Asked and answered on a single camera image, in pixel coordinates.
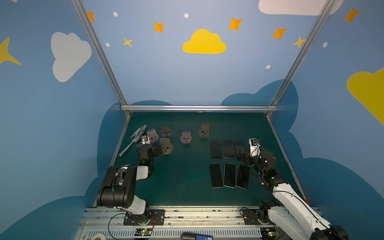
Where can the green phone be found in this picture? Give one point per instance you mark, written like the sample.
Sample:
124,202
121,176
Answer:
216,176

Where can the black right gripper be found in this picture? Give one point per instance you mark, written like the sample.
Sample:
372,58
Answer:
248,158

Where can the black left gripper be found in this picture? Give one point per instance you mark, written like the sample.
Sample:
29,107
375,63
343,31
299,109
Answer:
154,150

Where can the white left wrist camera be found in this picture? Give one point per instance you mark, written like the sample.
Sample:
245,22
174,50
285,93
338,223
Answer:
145,140

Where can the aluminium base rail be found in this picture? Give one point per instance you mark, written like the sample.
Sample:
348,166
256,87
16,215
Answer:
220,222

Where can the right aluminium frame post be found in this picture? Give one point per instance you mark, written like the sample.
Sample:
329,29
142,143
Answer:
311,37

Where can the dark grey stand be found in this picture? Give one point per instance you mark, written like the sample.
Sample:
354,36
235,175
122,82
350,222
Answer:
166,131

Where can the white tape roll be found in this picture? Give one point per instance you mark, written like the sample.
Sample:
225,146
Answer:
99,236

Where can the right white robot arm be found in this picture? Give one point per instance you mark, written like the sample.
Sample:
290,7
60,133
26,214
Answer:
289,211

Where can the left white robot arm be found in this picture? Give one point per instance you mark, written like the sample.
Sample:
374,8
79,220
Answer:
118,189

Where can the pink phone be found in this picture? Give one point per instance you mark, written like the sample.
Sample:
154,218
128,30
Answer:
243,177

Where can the silver metal garden trowel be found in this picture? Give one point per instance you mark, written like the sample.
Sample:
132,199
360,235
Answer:
134,138

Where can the dark phone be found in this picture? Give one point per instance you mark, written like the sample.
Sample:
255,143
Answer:
240,149

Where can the aluminium frame post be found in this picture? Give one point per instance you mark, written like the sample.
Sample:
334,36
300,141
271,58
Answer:
88,26
311,37

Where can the horizontal aluminium frame bar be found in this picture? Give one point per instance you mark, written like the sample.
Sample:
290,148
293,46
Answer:
158,108

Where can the blue black tool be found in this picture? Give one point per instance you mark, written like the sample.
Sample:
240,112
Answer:
193,236

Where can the wooden round phone stand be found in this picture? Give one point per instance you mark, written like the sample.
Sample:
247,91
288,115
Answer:
166,146

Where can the left aluminium frame post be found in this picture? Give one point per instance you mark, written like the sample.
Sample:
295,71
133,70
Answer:
88,26

